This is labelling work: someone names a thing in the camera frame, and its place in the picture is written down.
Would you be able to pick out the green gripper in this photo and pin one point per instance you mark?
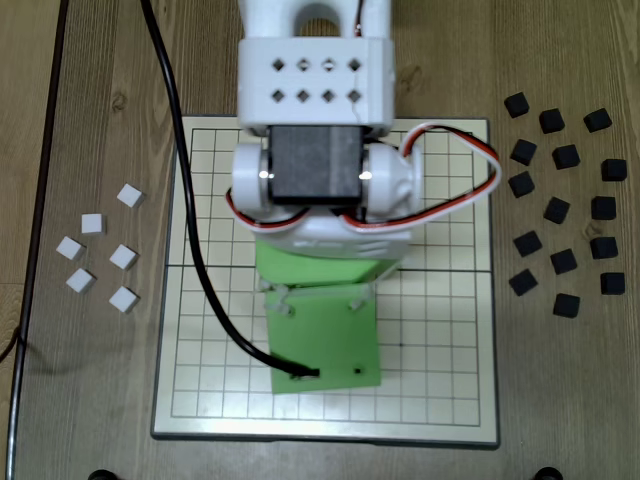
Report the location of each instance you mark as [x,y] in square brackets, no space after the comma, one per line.
[320,272]

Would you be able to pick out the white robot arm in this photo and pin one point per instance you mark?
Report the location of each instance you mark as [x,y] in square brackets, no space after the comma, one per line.
[315,80]

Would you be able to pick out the beige go board with grid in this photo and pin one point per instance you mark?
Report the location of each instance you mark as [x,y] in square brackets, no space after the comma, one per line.
[440,350]

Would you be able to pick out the white cube stone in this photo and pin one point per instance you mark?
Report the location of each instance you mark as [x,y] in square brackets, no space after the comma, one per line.
[123,298]
[130,194]
[93,223]
[122,255]
[69,247]
[80,279]

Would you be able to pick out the black cube stone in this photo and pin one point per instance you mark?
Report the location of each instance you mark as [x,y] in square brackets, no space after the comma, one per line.
[566,156]
[597,120]
[556,210]
[603,247]
[521,184]
[566,305]
[516,104]
[551,120]
[612,283]
[523,151]
[603,208]
[527,243]
[563,261]
[523,282]
[614,169]

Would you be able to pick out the white zip tie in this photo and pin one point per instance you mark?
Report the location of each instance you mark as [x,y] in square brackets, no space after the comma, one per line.
[278,302]

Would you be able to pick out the black stand foot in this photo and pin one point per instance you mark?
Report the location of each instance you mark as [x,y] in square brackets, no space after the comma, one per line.
[547,474]
[104,475]

